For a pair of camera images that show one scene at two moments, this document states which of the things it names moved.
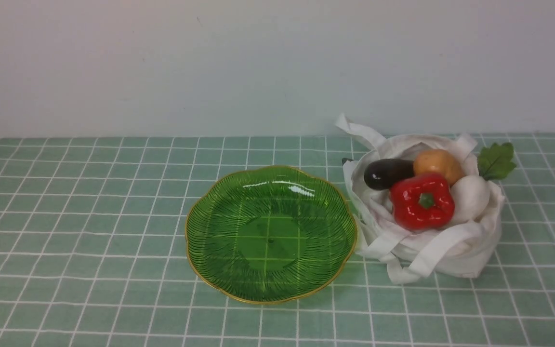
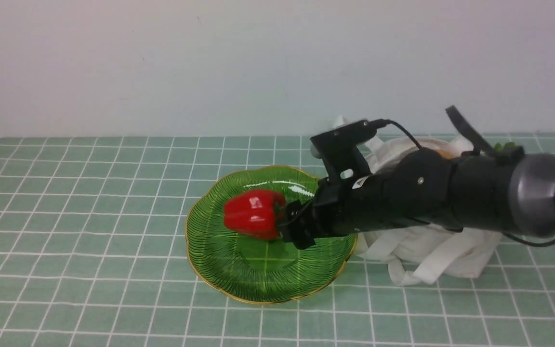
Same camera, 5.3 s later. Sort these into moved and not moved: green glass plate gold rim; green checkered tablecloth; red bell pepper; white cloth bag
Moved: red bell pepper
Not moved: white cloth bag; green checkered tablecloth; green glass plate gold rim
